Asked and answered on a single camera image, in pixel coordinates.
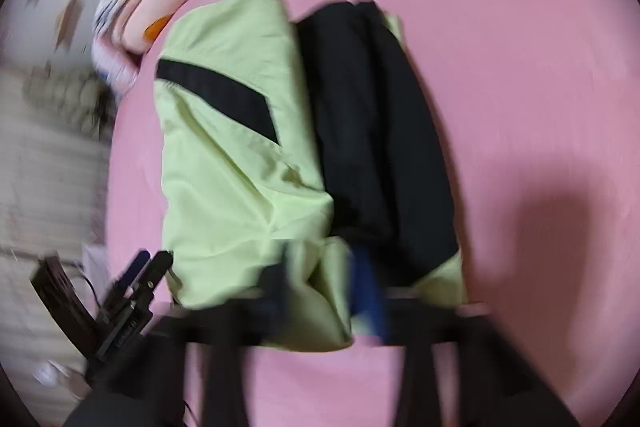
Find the olive puffer jacket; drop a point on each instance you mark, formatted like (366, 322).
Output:
(70, 102)

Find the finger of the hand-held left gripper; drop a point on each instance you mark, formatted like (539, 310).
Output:
(156, 272)
(134, 269)

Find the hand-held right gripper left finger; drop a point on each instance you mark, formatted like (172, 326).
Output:
(275, 292)

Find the light green and black jacket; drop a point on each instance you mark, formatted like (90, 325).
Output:
(225, 187)

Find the pink bed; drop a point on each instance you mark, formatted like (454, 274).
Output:
(500, 57)

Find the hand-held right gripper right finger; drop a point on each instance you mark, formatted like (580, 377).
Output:
(369, 294)

